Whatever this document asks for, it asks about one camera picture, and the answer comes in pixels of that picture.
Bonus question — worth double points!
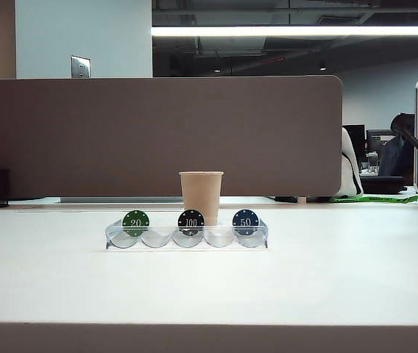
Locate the clear acrylic chip tray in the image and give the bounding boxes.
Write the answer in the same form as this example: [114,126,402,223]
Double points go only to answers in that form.
[104,216,270,252]

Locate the grey metal partition rail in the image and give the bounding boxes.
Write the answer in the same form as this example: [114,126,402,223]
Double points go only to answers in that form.
[60,196,186,204]

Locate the white chair back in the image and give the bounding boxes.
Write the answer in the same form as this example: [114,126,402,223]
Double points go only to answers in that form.
[341,130,364,196]

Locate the blue 50 poker chip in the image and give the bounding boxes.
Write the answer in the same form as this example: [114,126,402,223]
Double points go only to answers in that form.
[232,209,261,238]

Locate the wide brown desk partition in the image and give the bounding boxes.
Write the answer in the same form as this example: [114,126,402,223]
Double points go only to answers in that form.
[0,75,344,200]

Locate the black monitor with dark screen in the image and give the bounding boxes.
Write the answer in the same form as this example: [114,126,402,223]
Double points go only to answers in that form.
[343,124,366,152]

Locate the white ceiling light strip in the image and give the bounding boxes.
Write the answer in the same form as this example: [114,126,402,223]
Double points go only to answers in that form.
[152,25,418,37]

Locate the black 100 poker chip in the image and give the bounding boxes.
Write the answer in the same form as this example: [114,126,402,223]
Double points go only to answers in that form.
[177,209,206,237]

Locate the person in blue jacket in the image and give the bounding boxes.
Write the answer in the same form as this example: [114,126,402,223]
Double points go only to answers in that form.
[378,113,416,177]

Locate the green 20 poker chip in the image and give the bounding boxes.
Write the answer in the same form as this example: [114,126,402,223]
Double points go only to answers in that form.
[121,210,151,238]

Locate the black monitor with lit screen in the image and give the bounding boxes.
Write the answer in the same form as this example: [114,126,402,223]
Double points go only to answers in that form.
[366,129,394,152]

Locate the metal wall plate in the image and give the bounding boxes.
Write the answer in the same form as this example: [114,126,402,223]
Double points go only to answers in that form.
[70,54,91,79]

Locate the brown paper cup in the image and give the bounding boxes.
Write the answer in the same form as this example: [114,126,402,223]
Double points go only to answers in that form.
[178,170,224,227]

